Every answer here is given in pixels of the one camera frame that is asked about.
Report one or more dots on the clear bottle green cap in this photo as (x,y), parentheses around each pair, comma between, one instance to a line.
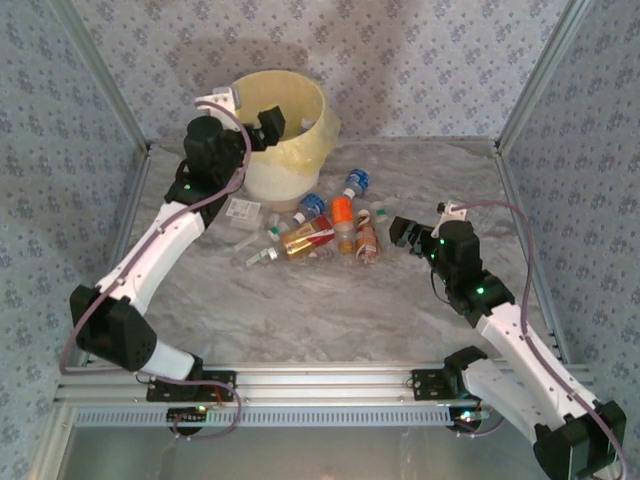
(274,231)
(383,212)

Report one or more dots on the brown label plastic bottle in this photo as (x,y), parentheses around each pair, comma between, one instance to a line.
(366,240)

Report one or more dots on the small amber plastic bottle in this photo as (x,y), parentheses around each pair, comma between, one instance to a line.
(345,245)

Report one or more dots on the orange label plastic bottle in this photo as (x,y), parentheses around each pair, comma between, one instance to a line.
(341,212)

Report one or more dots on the blue label plastic bottle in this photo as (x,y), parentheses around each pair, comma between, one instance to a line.
(357,180)
(311,204)

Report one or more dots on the clear flat pack white label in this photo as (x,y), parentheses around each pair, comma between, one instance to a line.
(243,210)

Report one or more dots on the red gold label bottle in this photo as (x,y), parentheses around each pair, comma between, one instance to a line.
(305,239)

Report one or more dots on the clear bottle white cap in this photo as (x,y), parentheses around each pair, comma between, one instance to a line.
(262,256)

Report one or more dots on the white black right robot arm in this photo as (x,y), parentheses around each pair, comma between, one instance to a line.
(515,345)

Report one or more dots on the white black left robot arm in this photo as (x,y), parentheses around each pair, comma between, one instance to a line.
(160,245)

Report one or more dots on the yellow bin liner bag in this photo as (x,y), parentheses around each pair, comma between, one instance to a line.
(300,100)

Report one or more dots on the white plastic bin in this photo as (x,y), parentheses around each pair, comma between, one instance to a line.
(275,180)

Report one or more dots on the right controller board green light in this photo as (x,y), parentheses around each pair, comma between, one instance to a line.
(467,416)

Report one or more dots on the grey metal panel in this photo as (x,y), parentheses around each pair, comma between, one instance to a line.
(325,455)

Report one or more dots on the aluminium side frame rail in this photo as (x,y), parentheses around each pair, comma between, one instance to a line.
(507,170)
(129,200)

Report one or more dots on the aluminium frame post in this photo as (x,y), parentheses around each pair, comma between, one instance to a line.
(104,75)
(542,75)

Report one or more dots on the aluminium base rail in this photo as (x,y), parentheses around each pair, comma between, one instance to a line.
(325,385)

